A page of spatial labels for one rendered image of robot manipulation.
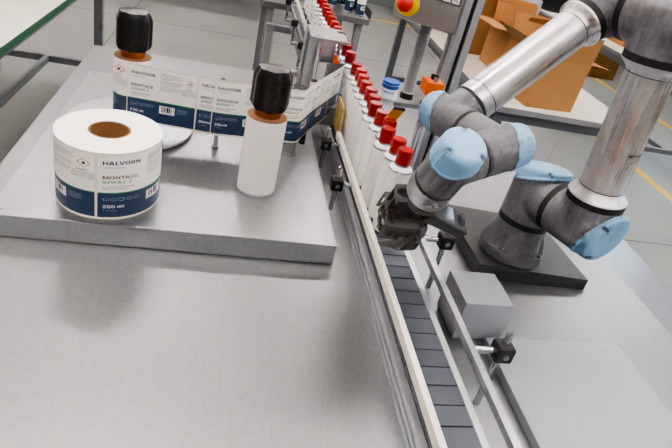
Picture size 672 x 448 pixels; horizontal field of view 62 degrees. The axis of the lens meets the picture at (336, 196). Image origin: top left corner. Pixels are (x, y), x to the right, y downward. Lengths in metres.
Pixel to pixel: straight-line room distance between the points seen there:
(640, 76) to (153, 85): 1.04
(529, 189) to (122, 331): 0.87
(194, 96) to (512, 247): 0.84
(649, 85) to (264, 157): 0.75
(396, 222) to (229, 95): 0.61
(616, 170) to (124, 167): 0.93
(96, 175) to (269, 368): 0.48
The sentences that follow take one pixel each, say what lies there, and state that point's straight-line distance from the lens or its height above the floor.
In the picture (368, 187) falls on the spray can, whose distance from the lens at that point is 1.30.
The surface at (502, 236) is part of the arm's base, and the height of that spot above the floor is 0.92.
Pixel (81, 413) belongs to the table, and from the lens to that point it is 0.90.
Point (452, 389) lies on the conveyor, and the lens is 0.96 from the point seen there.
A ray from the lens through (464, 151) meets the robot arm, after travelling 0.84.
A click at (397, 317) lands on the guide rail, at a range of 0.99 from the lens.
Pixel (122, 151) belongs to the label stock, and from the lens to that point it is 1.11.
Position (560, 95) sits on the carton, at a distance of 2.98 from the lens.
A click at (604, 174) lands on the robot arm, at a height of 1.16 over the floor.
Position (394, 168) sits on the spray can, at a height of 1.04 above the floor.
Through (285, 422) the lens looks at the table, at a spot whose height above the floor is 0.83.
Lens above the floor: 1.54
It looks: 29 degrees down
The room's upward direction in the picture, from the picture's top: 14 degrees clockwise
